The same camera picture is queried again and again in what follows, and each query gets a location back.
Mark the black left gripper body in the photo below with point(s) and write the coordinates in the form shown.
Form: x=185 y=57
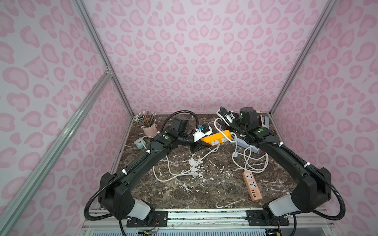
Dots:
x=195 y=144

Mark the yellow power strip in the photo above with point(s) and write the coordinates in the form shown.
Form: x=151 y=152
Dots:
x=218 y=138

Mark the pink power strip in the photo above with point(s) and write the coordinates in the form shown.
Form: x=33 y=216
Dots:
x=252 y=186

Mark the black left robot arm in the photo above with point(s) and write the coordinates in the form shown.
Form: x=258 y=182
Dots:
x=114 y=197

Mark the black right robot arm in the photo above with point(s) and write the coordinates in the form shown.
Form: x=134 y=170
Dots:
x=314 y=187

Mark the grey-blue power strip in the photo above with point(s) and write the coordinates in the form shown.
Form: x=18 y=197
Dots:
x=243 y=144

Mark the grey stapler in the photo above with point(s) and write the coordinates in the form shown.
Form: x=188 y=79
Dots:
x=264 y=121

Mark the pink pencil cup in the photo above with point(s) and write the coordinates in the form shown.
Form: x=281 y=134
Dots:
x=147 y=121

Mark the small green desk clock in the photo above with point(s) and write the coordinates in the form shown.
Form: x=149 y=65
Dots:
x=140 y=143

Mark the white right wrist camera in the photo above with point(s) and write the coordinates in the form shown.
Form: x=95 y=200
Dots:
x=227 y=116

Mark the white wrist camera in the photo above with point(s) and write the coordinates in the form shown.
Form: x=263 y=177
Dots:
x=227 y=116
x=203 y=131

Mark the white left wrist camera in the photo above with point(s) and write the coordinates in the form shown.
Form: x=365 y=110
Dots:
x=203 y=131

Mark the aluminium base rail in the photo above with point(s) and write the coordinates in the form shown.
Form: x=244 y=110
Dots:
x=213 y=222

